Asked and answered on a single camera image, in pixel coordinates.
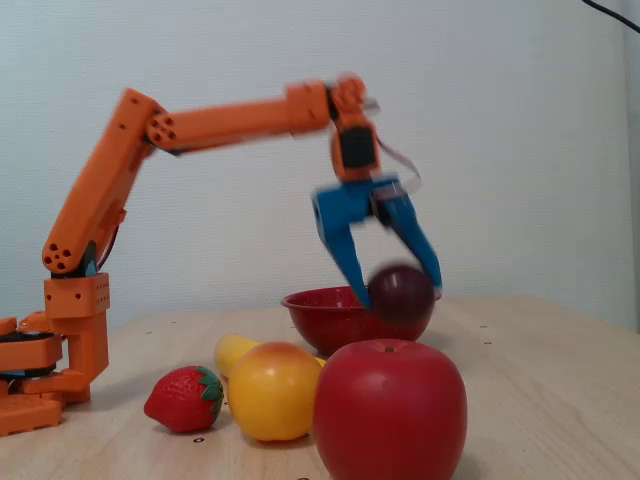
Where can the blue gripper with motor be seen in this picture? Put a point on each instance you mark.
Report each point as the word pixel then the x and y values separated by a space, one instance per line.
pixel 350 204

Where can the dark purple plum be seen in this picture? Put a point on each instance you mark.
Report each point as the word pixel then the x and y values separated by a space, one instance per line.
pixel 402 292

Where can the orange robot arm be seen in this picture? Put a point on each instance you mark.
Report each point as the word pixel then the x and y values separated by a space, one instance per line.
pixel 100 190

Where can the red speckled bowl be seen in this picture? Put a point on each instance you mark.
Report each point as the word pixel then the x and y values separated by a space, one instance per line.
pixel 330 325

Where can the red apple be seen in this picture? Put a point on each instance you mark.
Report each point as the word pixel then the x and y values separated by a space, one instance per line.
pixel 390 415

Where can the orange yellow peach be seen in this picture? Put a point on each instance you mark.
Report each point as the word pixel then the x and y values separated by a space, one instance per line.
pixel 272 392

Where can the yellow banana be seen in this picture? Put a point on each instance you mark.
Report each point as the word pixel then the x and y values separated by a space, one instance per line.
pixel 232 352

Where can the red strawberry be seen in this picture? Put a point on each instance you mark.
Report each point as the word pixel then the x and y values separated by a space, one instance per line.
pixel 182 400

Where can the orange robot base mount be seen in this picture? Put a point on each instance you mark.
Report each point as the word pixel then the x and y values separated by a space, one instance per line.
pixel 25 380

